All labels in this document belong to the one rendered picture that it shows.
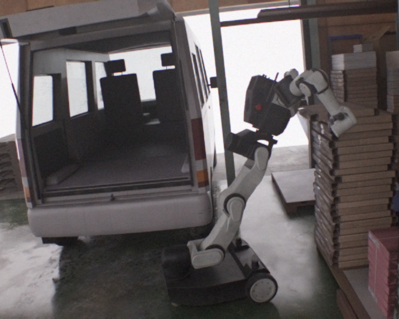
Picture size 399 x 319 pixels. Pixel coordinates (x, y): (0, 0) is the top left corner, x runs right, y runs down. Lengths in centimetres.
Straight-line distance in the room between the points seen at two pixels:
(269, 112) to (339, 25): 281
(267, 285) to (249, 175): 68
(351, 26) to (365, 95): 101
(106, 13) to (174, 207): 156
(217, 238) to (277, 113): 85
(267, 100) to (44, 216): 188
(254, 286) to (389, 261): 80
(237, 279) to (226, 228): 32
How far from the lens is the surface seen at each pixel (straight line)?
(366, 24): 498
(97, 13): 167
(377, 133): 237
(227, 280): 234
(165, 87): 455
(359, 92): 427
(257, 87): 221
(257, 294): 237
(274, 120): 223
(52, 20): 173
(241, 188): 230
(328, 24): 483
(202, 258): 235
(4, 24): 184
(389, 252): 200
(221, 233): 236
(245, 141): 223
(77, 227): 297
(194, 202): 272
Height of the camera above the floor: 139
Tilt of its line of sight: 13 degrees down
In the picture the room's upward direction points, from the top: 7 degrees counter-clockwise
